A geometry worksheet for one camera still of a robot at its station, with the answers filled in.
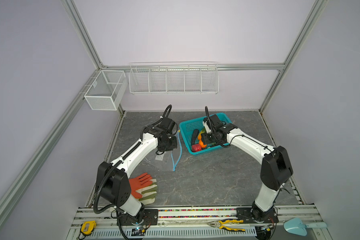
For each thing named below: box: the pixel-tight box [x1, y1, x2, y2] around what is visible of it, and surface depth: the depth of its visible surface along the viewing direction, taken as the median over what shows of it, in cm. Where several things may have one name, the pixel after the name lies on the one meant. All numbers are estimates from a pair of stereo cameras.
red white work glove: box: [129, 172, 158, 205], surface depth 84 cm
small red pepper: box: [191, 143, 202, 152], surface depth 93 cm
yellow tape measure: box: [80, 220, 97, 236], surface depth 71 cm
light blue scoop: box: [283, 217, 328, 237], surface depth 72 cm
